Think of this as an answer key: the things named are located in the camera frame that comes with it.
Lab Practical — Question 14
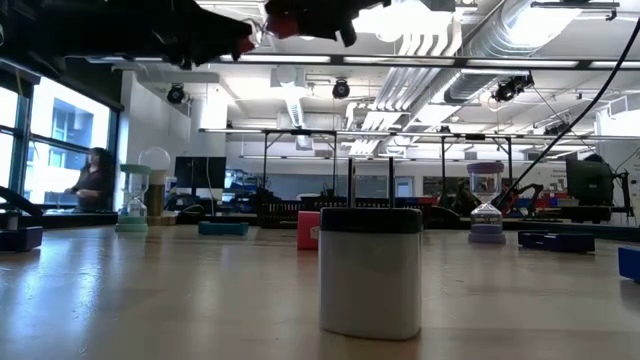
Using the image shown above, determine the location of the pink-red charger cube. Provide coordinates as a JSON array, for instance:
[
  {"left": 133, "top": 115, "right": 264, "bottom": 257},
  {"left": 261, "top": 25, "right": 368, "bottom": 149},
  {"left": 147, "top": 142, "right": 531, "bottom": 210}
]
[{"left": 296, "top": 210, "right": 322, "bottom": 251}]

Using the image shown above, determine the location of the dark blue digital clock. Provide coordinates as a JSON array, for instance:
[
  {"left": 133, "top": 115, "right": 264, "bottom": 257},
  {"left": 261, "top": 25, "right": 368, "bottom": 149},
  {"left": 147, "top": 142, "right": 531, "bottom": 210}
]
[
  {"left": 0, "top": 225, "right": 44, "bottom": 253},
  {"left": 517, "top": 229, "right": 597, "bottom": 254}
]

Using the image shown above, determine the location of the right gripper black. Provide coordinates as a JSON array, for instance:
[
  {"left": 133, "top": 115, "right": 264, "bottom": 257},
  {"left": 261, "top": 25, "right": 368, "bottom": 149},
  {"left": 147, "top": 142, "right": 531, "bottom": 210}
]
[{"left": 264, "top": 0, "right": 394, "bottom": 49}]

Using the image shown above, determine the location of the teal digital clock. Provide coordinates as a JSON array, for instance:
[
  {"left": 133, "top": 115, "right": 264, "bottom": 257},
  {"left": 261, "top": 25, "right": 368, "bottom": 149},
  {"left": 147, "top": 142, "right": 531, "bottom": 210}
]
[{"left": 197, "top": 220, "right": 250, "bottom": 237}]

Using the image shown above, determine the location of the bulb lamp brass base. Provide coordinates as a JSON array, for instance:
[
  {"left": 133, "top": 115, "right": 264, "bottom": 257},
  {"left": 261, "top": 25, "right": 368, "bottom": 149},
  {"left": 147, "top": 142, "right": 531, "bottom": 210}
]
[{"left": 137, "top": 146, "right": 179, "bottom": 226}]

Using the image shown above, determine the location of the teal hourglass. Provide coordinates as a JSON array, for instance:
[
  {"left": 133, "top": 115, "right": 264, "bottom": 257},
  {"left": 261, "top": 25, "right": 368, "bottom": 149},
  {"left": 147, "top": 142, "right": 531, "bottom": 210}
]
[{"left": 114, "top": 163, "right": 153, "bottom": 234}]

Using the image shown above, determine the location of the black computer monitor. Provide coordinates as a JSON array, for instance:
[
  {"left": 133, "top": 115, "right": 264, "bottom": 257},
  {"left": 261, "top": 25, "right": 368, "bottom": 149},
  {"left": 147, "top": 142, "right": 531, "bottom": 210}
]
[
  {"left": 565, "top": 158, "right": 615, "bottom": 206},
  {"left": 173, "top": 156, "right": 228, "bottom": 190}
]

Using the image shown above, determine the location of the black metal rig frame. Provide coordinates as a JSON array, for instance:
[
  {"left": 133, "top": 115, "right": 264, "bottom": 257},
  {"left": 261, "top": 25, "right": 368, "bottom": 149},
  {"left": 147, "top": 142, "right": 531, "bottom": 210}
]
[
  {"left": 439, "top": 132, "right": 515, "bottom": 201},
  {"left": 262, "top": 128, "right": 339, "bottom": 201}
]

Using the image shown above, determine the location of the bright blue digital clock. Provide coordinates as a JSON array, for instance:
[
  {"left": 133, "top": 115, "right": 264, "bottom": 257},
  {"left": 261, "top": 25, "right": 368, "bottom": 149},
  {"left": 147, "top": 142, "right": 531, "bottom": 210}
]
[{"left": 617, "top": 245, "right": 640, "bottom": 284}]

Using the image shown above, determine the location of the purple hourglass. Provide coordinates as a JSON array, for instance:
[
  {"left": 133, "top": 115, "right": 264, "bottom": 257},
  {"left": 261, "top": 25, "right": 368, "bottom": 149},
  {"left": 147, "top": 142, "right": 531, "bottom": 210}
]
[{"left": 466, "top": 161, "right": 507, "bottom": 246}]

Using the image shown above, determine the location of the person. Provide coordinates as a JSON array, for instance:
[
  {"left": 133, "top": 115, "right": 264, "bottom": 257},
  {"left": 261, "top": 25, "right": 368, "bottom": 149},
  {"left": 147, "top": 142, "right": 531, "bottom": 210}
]
[{"left": 63, "top": 146, "right": 117, "bottom": 214}]

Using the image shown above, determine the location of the black light rail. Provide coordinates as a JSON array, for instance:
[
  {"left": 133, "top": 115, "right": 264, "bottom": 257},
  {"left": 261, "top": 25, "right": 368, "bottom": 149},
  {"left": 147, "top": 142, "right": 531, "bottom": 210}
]
[{"left": 84, "top": 52, "right": 640, "bottom": 72}]

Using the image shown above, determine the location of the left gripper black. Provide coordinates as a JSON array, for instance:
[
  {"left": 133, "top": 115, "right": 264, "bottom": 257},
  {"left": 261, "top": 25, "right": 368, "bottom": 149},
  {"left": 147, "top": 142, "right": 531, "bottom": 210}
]
[{"left": 99, "top": 0, "right": 254, "bottom": 70}]

